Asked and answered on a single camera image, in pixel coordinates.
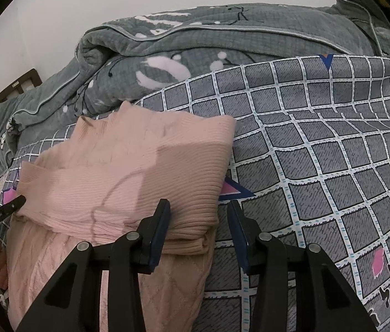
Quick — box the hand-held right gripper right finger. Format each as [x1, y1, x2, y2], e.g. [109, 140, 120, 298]
[227, 201, 379, 332]

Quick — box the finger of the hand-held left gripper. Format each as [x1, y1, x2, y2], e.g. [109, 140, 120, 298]
[0, 195, 27, 232]

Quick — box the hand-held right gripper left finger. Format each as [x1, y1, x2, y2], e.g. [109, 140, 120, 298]
[15, 199, 171, 332]

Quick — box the pink ribbed sweater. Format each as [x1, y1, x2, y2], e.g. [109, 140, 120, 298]
[13, 102, 236, 255]

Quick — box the pink diamond-knit cloth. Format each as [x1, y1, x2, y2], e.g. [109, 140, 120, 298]
[6, 214, 218, 332]

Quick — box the grey checked bedsheet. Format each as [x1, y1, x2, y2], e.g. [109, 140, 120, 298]
[0, 53, 390, 332]

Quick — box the wooden bed headboard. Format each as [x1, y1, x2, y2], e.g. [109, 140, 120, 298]
[0, 68, 43, 177]

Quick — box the grey floral quilt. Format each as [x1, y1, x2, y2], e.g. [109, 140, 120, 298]
[0, 0, 390, 185]

